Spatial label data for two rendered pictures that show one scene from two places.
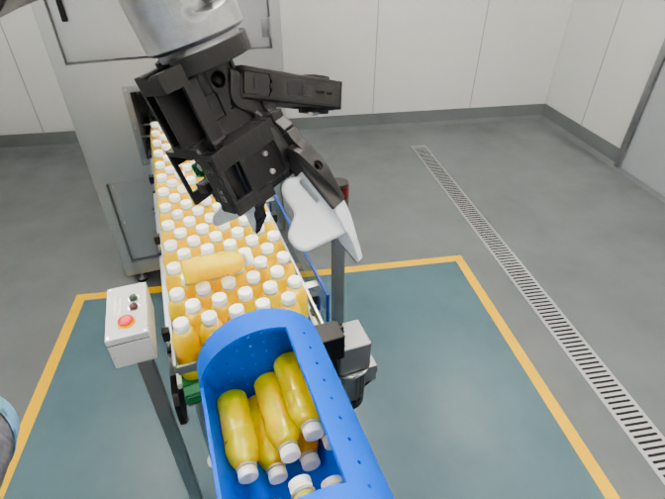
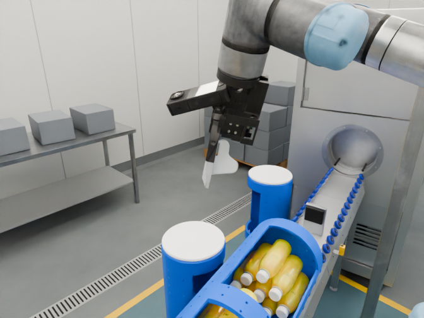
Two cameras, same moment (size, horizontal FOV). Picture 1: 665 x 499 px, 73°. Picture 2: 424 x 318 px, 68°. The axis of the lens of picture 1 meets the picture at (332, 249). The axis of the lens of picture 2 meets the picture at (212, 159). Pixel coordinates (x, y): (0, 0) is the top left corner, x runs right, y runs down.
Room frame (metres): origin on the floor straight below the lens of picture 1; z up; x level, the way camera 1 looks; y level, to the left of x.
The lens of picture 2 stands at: (0.71, 0.50, 1.90)
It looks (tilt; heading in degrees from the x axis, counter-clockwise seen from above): 23 degrees down; 233
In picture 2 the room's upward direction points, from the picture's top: straight up
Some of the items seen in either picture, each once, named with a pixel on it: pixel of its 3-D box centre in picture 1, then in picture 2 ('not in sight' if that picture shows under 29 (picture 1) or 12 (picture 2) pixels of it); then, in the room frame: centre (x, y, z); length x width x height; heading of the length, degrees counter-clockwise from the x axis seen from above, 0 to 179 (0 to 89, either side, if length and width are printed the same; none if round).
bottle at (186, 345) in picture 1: (188, 349); not in sight; (0.80, 0.38, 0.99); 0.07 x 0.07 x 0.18
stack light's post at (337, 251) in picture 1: (336, 341); not in sight; (1.23, -0.02, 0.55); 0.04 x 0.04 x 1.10; 20
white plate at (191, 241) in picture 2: not in sight; (193, 239); (0.09, -0.47, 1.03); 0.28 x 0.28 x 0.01
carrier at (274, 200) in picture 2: not in sight; (265, 231); (-0.68, -0.74, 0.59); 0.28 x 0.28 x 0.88
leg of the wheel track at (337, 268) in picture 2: not in sight; (339, 257); (-1.19, -0.45, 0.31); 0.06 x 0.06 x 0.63; 20
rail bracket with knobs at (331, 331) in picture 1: (328, 344); not in sight; (0.85, 0.01, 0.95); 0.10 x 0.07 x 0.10; 110
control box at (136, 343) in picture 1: (131, 322); not in sight; (0.84, 0.53, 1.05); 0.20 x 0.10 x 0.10; 20
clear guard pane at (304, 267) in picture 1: (296, 278); not in sight; (1.43, 0.15, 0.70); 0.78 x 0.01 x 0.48; 20
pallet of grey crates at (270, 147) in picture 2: not in sight; (250, 122); (-2.46, -2.79, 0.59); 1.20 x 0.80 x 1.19; 99
